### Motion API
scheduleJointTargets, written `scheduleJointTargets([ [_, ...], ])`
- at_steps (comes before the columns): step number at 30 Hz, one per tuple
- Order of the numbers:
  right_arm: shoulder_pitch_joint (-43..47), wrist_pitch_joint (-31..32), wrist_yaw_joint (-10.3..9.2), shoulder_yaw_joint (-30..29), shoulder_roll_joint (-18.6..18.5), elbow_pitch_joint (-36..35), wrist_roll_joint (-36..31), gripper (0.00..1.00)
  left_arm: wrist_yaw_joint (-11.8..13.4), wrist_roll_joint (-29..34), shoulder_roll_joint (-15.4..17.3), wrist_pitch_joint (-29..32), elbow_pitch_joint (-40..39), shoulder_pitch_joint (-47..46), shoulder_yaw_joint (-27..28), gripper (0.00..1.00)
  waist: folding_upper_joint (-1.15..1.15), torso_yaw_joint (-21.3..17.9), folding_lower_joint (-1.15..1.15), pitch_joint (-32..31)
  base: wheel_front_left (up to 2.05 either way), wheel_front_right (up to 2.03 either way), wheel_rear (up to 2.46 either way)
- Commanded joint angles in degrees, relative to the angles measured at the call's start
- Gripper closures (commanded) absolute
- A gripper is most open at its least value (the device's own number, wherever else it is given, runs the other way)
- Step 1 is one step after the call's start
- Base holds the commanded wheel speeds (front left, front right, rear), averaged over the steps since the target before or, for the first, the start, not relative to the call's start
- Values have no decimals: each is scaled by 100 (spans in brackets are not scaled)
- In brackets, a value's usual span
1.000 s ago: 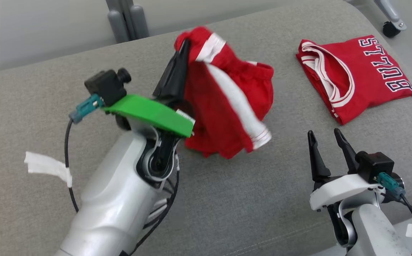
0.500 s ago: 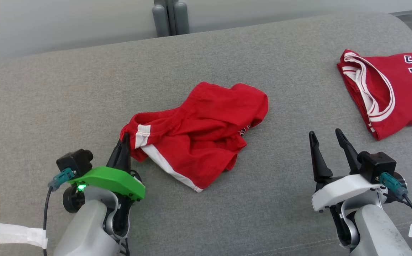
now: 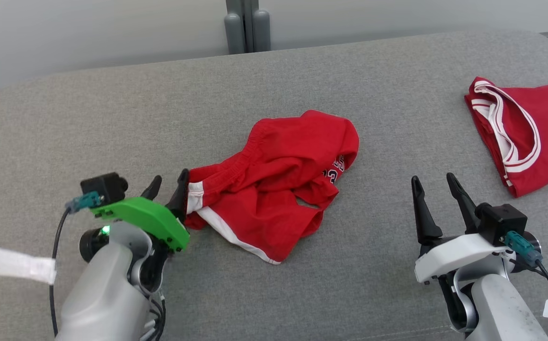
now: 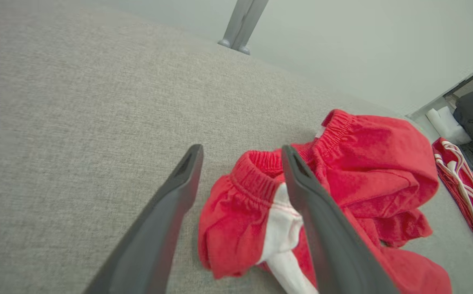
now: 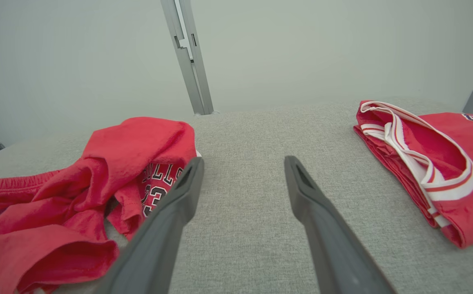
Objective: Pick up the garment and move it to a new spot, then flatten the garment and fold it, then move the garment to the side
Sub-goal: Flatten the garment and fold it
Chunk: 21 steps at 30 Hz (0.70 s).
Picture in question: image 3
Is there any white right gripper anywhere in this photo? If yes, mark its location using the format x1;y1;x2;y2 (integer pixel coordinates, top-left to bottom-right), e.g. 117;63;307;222
411;172;516;285

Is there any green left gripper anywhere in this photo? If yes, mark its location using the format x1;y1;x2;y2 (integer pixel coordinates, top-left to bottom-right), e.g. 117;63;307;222
91;169;191;252

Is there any red shorts white stripe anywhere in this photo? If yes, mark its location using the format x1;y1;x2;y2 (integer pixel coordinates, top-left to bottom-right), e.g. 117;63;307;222
184;110;360;265

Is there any red basketball jersey white trim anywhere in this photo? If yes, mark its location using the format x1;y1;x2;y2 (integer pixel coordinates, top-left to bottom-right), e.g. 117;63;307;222
464;77;548;198

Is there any teal left camera connector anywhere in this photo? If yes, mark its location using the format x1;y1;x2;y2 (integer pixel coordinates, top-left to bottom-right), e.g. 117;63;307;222
65;191;102;214

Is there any teal camera connector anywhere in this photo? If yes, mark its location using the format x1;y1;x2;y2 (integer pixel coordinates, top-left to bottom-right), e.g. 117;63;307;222
504;230;544;267
65;191;102;214

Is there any teal right camera connector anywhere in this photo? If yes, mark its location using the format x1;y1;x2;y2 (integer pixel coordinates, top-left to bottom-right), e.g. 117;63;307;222
504;230;544;267

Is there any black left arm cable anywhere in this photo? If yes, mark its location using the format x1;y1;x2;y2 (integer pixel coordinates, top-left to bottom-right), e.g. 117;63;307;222
49;208;72;338

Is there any white tape cable tag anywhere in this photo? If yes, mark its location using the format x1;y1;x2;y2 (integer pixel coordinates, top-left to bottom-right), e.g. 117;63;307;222
0;247;57;285

